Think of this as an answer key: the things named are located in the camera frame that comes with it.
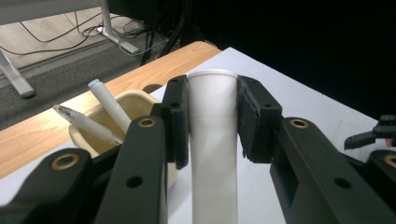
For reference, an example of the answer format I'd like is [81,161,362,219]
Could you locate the white table mat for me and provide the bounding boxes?
[0,46,396,224]

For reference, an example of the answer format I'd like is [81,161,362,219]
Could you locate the white desk frame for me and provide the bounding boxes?
[0,0,140,99]

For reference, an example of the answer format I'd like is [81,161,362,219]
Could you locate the beige pen holder cup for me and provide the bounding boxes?
[68,89,178,189]

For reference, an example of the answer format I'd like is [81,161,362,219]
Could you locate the tangle of black floor cables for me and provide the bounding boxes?
[0,8,188,67]

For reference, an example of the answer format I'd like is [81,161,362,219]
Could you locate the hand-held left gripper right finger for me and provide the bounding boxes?
[236,75,284,163]

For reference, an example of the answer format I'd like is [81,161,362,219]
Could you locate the white pen with clear tip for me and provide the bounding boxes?
[52,104,124,147]

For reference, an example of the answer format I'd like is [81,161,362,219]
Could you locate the white marker with blue end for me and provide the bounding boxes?
[87,78,133,134]

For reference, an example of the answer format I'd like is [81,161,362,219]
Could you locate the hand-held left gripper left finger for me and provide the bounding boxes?
[151,74,191,171]

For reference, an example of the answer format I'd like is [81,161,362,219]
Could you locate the white cylindrical tube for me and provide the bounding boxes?
[187,68,239,224]

